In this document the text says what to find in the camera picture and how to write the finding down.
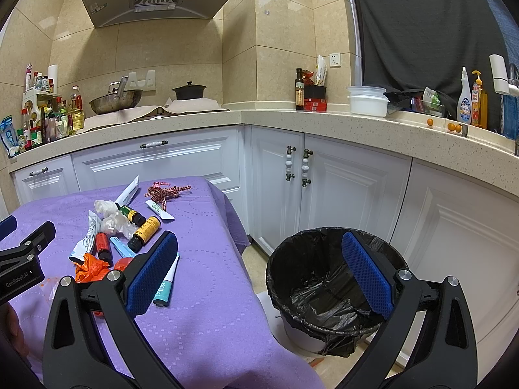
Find white blue snack packet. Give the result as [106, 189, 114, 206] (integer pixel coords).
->
[69, 211, 101, 264]

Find orange plastic bag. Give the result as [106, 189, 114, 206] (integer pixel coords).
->
[73, 254, 133, 283]

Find red small bottle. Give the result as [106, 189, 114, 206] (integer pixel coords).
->
[95, 233, 113, 265]

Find white tissue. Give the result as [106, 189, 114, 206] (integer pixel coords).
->
[94, 199, 119, 219]

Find teal cap white tube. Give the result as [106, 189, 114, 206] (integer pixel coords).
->
[152, 255, 180, 307]

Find clear plastic bag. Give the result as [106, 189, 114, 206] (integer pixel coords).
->
[100, 213, 137, 240]

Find long white tube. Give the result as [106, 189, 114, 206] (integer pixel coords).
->
[115, 176, 139, 206]

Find green label bottle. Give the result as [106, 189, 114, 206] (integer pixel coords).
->
[119, 206, 147, 228]

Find yellow label bottle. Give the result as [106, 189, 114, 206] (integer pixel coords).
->
[127, 216, 161, 253]

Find white green tube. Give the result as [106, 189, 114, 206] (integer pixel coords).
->
[146, 199, 175, 221]

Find red checkered ribbon bow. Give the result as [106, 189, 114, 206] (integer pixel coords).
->
[145, 182, 192, 211]

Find light blue tube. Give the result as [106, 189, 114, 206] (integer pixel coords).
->
[110, 236, 136, 258]

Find black lined trash bin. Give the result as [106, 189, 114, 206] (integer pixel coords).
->
[266, 228, 383, 357]

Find person left hand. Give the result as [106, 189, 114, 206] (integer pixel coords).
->
[1, 303, 29, 357]

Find seasoning shelf with bottles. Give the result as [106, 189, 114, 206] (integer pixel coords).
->
[17, 64, 69, 152]

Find purple tablecloth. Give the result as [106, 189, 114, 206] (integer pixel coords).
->
[11, 178, 323, 388]

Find cooking oil bottle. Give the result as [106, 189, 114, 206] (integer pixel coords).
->
[69, 84, 84, 135]

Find steel wok pan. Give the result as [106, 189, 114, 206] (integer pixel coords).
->
[90, 76, 142, 115]

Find black casserole pot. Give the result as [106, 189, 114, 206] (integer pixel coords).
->
[173, 82, 206, 100]

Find white spray bottle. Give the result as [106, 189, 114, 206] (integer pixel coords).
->
[456, 66, 472, 125]

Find orange dish soap bottle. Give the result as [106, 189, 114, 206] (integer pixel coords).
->
[471, 70, 488, 129]

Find white stacked containers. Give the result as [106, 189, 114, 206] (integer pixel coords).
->
[348, 86, 389, 118]

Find black box with snacks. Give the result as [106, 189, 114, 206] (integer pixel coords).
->
[302, 54, 329, 112]

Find dark oil bottle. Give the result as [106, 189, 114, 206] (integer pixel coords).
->
[295, 68, 304, 111]

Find black curtain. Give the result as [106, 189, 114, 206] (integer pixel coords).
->
[355, 0, 518, 132]

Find small left drawer handle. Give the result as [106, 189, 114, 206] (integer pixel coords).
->
[28, 167, 48, 177]

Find right cabinet door handle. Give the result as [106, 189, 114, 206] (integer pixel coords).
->
[302, 149, 313, 188]

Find cabinet door handle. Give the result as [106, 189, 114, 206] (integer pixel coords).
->
[302, 149, 313, 188]
[285, 146, 296, 182]

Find left cabinet door handle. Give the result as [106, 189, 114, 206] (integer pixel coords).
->
[285, 146, 296, 182]

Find wall power socket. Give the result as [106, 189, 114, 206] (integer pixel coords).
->
[329, 53, 341, 68]

